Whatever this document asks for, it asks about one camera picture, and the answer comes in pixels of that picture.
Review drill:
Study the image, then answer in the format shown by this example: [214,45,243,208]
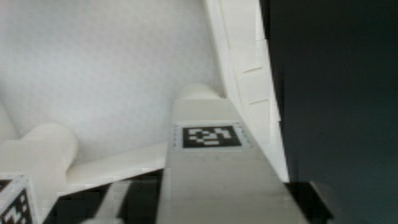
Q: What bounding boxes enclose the white desk top tray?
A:
[0,0,287,192]

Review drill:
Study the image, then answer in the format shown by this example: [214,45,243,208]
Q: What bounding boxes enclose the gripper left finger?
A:
[79,180,133,224]

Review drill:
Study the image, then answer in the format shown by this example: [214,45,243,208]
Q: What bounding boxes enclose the white leg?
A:
[0,123,78,224]
[156,83,309,224]

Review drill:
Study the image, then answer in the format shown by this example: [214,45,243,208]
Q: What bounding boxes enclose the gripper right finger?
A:
[309,181,353,224]

